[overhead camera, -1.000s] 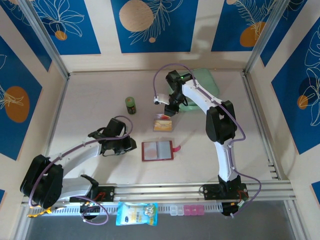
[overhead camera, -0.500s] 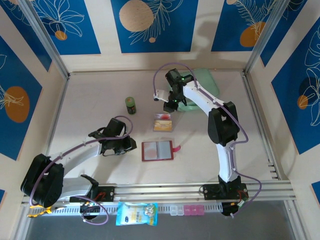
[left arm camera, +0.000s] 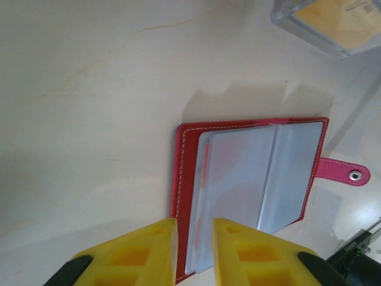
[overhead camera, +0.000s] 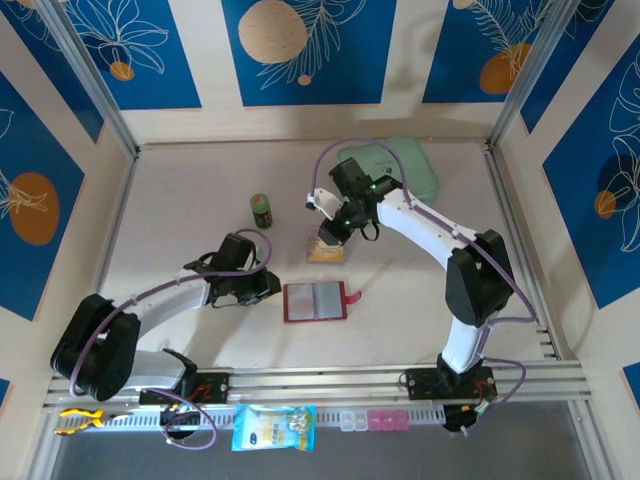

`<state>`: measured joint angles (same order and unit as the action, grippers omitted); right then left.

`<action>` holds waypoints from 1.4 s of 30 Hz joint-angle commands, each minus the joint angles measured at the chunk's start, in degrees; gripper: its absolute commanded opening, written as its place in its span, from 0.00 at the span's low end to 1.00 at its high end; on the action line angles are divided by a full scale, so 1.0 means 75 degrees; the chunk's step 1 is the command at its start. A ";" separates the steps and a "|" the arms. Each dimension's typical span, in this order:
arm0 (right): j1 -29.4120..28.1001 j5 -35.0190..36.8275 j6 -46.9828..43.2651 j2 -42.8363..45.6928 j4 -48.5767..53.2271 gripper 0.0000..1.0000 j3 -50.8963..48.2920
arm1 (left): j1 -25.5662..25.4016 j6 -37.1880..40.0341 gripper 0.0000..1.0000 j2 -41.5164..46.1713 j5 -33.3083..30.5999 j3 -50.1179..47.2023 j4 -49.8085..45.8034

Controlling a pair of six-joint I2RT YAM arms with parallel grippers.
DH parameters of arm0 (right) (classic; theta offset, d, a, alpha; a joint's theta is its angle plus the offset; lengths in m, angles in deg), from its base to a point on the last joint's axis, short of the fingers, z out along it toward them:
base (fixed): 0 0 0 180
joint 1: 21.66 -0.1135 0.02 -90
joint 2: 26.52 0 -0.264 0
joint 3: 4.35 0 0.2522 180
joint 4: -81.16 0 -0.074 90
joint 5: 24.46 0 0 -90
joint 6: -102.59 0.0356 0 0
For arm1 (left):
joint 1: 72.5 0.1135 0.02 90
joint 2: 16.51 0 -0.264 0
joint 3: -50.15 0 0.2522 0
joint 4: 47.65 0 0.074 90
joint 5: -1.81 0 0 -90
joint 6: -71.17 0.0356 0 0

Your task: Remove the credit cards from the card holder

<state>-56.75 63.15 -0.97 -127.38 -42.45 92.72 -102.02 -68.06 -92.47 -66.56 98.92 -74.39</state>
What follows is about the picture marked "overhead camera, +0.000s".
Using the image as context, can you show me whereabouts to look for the gold VIP card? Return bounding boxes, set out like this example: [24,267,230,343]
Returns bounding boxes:
[305,238,346,265]

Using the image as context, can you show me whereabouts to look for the red leather card holder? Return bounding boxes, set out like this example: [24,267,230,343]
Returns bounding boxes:
[282,280,363,325]

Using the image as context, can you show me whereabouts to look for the orange card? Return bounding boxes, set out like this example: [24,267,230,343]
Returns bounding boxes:
[287,285,315,320]

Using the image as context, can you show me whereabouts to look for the small green bottle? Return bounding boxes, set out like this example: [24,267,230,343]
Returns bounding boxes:
[249,193,275,231]

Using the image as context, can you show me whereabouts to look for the mint green zip pouch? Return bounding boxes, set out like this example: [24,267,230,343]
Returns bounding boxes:
[335,136,441,204]

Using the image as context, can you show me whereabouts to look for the blue snack packet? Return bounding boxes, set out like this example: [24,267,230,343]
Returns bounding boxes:
[230,403,318,454]

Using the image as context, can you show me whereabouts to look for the clear pill box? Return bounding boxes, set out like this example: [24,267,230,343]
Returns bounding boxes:
[339,410,369,433]

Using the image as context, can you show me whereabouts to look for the pink pill box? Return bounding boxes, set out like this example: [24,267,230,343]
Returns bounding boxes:
[367,409,410,432]

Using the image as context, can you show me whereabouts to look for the white right wrist cable bracket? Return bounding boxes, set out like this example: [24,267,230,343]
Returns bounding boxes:
[304,187,341,219]

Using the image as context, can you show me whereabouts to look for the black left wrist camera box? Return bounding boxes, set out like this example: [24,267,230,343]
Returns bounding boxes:
[214,232,259,274]

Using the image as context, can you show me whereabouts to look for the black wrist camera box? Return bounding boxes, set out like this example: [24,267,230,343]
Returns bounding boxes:
[214,232,259,274]
[328,157,369,194]

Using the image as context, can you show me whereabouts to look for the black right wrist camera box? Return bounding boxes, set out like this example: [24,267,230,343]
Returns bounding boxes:
[328,157,369,194]

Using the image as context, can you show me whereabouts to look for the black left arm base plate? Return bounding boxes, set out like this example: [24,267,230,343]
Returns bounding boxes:
[138,371,231,405]

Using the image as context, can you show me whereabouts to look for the wide aluminium base rail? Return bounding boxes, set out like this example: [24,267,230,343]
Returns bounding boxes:
[42,363,594,412]

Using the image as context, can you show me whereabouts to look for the white slotted cable duct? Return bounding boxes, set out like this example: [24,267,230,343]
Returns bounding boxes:
[102,405,447,432]

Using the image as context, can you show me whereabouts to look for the aluminium side rail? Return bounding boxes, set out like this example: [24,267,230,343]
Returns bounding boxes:
[483,148,562,361]
[74,149,141,374]

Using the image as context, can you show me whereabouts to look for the black cable connector box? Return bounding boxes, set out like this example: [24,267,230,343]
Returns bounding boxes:
[442,403,484,437]
[158,407,202,435]

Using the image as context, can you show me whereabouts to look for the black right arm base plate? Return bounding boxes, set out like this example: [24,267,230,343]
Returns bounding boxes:
[404,367,499,401]

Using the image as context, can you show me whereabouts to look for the yellow handled pliers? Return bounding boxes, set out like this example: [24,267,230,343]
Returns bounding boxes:
[54,407,135,437]

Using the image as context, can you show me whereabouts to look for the aluminium corner post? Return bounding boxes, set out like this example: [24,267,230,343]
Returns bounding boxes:
[34,0,141,159]
[485,0,586,154]

